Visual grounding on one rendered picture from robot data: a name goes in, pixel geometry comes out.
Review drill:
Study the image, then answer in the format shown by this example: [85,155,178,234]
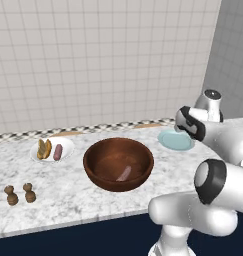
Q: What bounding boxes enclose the brown hot dog bun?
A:
[36,138,53,161]

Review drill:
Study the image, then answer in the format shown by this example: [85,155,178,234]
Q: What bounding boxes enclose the brown wooden shaker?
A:
[22,182,37,204]
[3,184,20,207]

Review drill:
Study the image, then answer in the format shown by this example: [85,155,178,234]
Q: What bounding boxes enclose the brown wooden bowl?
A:
[82,137,155,193]

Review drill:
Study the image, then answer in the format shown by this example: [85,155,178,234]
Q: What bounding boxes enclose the white plate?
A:
[29,136,76,164]

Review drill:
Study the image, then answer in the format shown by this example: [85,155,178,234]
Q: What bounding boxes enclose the pink sausage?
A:
[52,143,64,162]

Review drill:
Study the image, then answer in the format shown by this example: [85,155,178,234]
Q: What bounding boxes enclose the navy counter cabinet front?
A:
[0,209,243,256]

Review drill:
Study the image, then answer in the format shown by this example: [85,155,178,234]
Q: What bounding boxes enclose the light blue plate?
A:
[157,128,196,152]

